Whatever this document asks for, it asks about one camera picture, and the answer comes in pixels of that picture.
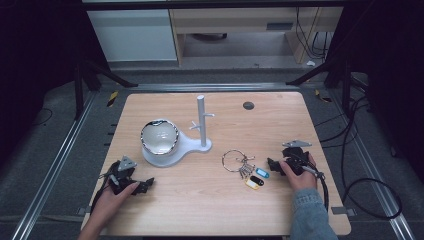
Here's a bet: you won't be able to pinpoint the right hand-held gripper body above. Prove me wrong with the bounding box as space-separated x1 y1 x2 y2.
281 139 313 176

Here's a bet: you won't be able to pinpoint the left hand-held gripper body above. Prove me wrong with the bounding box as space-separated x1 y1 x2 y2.
105 155 142 196

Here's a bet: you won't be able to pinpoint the key ring with coloured tags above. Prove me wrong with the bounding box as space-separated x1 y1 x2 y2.
221 148 271 191

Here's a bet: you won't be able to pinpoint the person's right hand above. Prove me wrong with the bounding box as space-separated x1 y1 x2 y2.
279 152 318 192

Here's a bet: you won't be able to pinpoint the person's left hand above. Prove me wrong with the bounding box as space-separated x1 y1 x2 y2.
94 181 141 223

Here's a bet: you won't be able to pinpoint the silver metal bowl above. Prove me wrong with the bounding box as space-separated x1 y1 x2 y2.
139 118 181 157

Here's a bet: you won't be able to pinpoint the white hook stand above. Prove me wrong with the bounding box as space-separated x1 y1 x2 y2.
141 94 216 169

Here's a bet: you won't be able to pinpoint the yellow black tape strip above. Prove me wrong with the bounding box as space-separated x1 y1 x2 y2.
314 88 333 103
106 90 120 108

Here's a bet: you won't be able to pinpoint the black metal stand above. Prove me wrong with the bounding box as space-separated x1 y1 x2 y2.
73 59 140 122
285 55 355 118

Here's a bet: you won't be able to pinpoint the white cabinet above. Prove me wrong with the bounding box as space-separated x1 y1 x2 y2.
86 8 179 63

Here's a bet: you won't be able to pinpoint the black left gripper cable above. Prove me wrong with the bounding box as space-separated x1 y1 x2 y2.
89 170 116 215

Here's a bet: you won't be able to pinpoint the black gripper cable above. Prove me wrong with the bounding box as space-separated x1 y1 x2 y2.
89 170 116 215
299 163 331 213

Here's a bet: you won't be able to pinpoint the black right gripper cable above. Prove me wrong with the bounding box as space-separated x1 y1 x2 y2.
299 163 331 213

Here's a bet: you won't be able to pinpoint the black floor cables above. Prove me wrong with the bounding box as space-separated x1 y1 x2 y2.
313 95 403 221

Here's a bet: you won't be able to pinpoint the aluminium floor rail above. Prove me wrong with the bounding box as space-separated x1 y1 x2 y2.
329 90 417 240
10 91 98 240

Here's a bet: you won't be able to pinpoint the thin black floor cable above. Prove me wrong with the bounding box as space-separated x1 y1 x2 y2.
32 106 54 127

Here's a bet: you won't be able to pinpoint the black hanging cables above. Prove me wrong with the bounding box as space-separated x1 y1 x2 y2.
294 6 335 62

